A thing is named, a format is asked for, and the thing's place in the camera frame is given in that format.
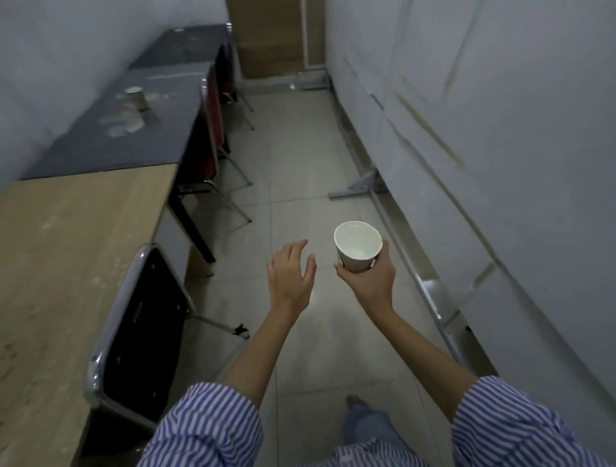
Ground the person's left hand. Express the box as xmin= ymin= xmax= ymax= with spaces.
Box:
xmin=267 ymin=239 xmax=317 ymax=318

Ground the person's right hand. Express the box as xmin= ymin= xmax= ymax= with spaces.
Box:
xmin=334 ymin=239 xmax=397 ymax=317

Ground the white paper cup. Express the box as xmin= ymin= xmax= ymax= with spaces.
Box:
xmin=333 ymin=221 xmax=384 ymax=275

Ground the person's right forearm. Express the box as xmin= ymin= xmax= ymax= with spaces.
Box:
xmin=370 ymin=307 xmax=478 ymax=425

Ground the person's left forearm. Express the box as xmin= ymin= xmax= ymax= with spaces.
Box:
xmin=216 ymin=308 xmax=303 ymax=415

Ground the grey metal partition foot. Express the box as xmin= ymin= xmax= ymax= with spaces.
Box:
xmin=413 ymin=276 xmax=499 ymax=377
xmin=328 ymin=167 xmax=389 ymax=201

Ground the blue jeans leg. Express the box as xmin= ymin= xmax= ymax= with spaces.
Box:
xmin=342 ymin=402 xmax=415 ymax=454

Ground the blue striped shirt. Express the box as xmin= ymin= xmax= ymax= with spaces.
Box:
xmin=137 ymin=375 xmax=616 ymax=467

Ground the dark grey table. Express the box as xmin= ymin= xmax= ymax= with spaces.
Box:
xmin=21 ymin=62 xmax=216 ymax=264

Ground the wooden door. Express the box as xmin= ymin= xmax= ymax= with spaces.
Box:
xmin=225 ymin=0 xmax=326 ymax=81

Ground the light wooden table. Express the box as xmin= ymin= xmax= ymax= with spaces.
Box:
xmin=0 ymin=164 xmax=180 ymax=467

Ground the brown paper cup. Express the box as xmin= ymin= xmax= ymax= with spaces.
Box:
xmin=124 ymin=86 xmax=149 ymax=113

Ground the black table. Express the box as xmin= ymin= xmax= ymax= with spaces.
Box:
xmin=129 ymin=24 xmax=237 ymax=99

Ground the red chrome frame chair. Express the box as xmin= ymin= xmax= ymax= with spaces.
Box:
xmin=169 ymin=65 xmax=254 ymax=225

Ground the black chrome frame chair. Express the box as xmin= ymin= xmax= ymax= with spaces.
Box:
xmin=84 ymin=243 xmax=251 ymax=436

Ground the dark chrome frame chair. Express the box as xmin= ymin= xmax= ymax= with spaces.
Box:
xmin=219 ymin=24 xmax=256 ymax=132

